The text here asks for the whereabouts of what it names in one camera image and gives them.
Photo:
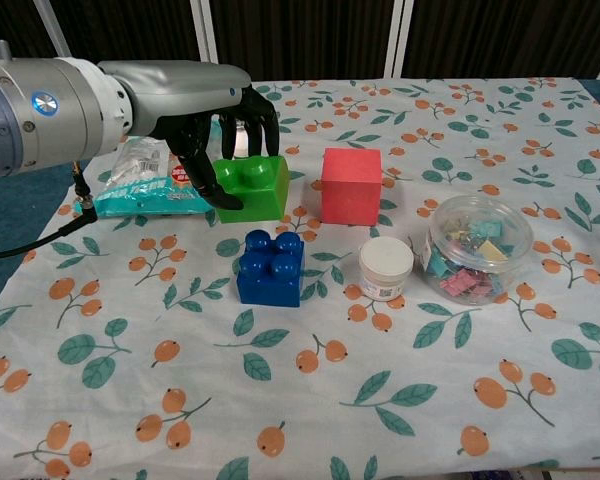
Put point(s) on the green building block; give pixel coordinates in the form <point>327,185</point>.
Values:
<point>260,195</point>

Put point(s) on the floral tablecloth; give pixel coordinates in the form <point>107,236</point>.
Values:
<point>300,380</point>

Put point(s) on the blue green block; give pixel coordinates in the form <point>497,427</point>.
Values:
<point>270,285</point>

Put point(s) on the small white cap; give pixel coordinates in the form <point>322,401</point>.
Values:
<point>385,260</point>

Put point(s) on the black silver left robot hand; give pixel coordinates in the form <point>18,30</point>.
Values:
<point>180,85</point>

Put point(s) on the teal white snack bag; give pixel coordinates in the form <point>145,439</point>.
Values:
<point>140,195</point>

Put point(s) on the black curtain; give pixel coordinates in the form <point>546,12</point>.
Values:
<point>305,35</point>

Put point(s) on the red cube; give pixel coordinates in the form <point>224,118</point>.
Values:
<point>351,190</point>

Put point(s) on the clear tub of binder clips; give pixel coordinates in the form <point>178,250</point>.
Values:
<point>480,250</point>

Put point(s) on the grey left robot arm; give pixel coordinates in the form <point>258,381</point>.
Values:
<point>40,125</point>

